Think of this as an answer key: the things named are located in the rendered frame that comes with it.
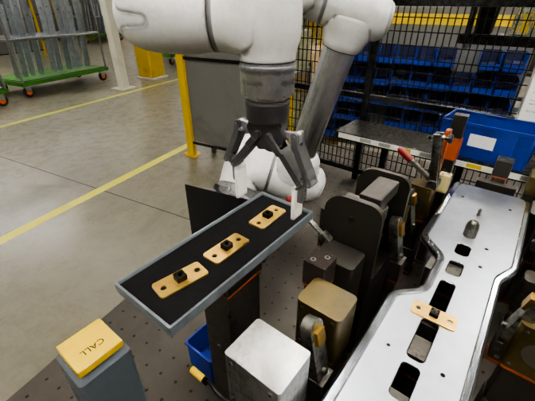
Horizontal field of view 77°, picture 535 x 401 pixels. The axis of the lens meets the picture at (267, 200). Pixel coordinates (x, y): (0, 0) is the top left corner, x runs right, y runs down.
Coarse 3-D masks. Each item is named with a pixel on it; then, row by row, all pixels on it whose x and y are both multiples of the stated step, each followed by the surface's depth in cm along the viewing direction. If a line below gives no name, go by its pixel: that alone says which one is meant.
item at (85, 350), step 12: (96, 324) 46; (72, 336) 45; (84, 336) 44; (96, 336) 44; (108, 336) 44; (60, 348) 43; (72, 348) 43; (84, 348) 43; (96, 348) 43; (108, 348) 43; (72, 360) 41; (84, 360) 41; (96, 360) 42; (84, 372) 41
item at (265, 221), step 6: (264, 210) 70; (270, 210) 70; (282, 210) 70; (258, 216) 68; (264, 216) 68; (270, 216) 68; (276, 216) 68; (252, 222) 67; (258, 222) 67; (264, 222) 67; (270, 222) 67
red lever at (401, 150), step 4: (400, 148) 104; (400, 152) 104; (404, 152) 104; (404, 156) 104; (408, 156) 103; (408, 160) 104; (412, 160) 103; (412, 164) 104; (416, 164) 103; (416, 168) 103; (420, 168) 103; (420, 172) 103; (424, 172) 103; (424, 176) 103; (428, 176) 102; (428, 180) 103
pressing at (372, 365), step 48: (480, 192) 110; (432, 240) 88; (480, 240) 88; (432, 288) 73; (480, 288) 73; (384, 336) 63; (480, 336) 63; (336, 384) 55; (384, 384) 55; (432, 384) 55
